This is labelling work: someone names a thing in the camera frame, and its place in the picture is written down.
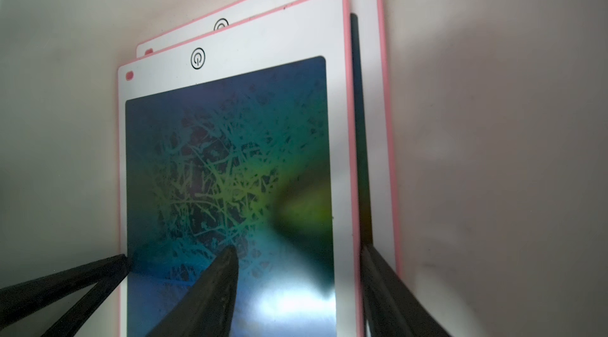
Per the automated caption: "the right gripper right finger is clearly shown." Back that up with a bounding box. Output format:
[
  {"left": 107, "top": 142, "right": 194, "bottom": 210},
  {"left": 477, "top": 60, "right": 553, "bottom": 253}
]
[{"left": 360, "top": 245, "right": 450, "bottom": 337}]

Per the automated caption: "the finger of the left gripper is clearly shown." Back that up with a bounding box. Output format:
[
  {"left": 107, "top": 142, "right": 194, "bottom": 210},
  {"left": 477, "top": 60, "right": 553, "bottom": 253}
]
[
  {"left": 1, "top": 254, "right": 130, "bottom": 329},
  {"left": 42, "top": 275, "right": 124, "bottom": 337}
]

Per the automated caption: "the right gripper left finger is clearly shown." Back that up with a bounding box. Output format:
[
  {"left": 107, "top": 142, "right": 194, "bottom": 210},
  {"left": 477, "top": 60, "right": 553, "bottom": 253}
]
[{"left": 148, "top": 245, "right": 239, "bottom": 336}]

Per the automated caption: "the pink writing tablet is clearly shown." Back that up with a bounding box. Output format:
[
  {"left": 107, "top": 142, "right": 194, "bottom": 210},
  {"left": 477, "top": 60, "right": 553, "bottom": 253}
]
[
  {"left": 136, "top": 0, "right": 401, "bottom": 271},
  {"left": 117, "top": 0, "right": 364, "bottom": 336}
]

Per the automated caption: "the white plastic storage box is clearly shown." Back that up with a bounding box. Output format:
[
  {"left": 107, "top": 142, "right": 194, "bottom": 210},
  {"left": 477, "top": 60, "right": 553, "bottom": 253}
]
[{"left": 1, "top": 0, "right": 607, "bottom": 336}]

